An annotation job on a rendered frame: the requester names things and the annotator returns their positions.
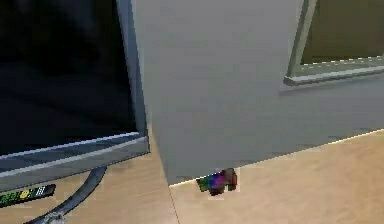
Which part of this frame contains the black remote control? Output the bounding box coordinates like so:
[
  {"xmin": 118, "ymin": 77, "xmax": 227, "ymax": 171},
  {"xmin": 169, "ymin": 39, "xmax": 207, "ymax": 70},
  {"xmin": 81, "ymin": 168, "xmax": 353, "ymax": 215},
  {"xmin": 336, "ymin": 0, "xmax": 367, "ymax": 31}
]
[{"xmin": 0, "ymin": 183, "xmax": 57, "ymax": 209}]

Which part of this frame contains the small multicoloured toy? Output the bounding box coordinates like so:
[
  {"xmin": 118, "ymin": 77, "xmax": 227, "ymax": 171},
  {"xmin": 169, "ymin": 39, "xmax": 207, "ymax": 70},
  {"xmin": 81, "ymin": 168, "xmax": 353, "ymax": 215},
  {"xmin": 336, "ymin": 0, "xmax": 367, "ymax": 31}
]
[{"xmin": 195, "ymin": 167, "xmax": 239, "ymax": 197}]

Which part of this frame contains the grey framed window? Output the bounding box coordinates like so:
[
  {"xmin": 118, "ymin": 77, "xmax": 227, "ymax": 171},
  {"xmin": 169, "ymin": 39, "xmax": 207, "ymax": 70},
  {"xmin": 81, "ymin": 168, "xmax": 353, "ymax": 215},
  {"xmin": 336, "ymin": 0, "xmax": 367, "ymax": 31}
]
[{"xmin": 283, "ymin": 0, "xmax": 384, "ymax": 87}]

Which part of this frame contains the grey framed television set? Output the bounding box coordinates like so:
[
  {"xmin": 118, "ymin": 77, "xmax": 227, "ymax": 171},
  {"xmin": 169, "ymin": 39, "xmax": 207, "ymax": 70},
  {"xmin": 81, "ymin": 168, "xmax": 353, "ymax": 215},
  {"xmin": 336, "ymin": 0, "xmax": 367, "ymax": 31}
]
[{"xmin": 0, "ymin": 0, "xmax": 151, "ymax": 224}]

